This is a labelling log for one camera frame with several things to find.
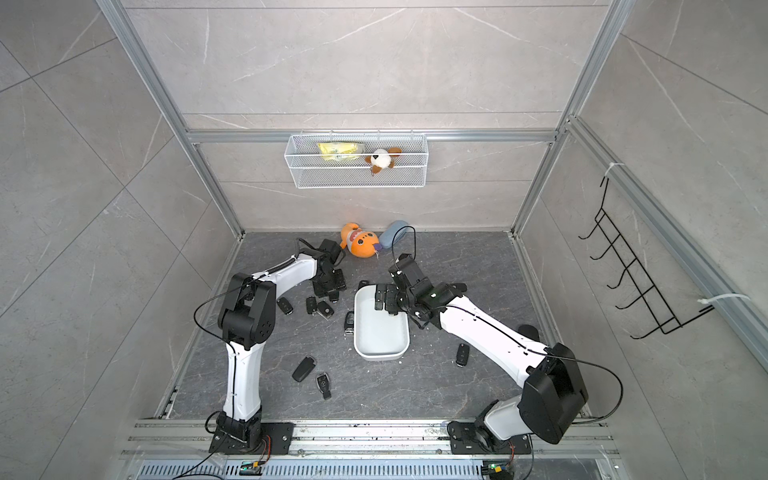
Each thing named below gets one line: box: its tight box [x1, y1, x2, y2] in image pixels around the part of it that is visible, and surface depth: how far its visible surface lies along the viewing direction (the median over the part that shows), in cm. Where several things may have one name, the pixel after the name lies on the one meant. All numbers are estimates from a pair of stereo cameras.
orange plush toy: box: [340, 222, 379, 258], surface depth 109 cm
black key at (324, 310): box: [316, 301, 334, 321], surface depth 97 cm
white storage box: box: [353, 284, 411, 362], surface depth 92 cm
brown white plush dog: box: [364, 147, 402, 176], surface depth 87 cm
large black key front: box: [292, 356, 316, 382], surface depth 85 cm
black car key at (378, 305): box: [374, 289, 383, 311], surface depth 73 cm
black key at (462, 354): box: [456, 343, 470, 366], surface depth 88 cm
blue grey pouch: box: [379, 220, 409, 249], surface depth 120 cm
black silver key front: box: [316, 372, 332, 400], surface depth 83 cm
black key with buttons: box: [344, 310, 354, 335], surface depth 94 cm
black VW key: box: [306, 296, 317, 314], surface depth 100 cm
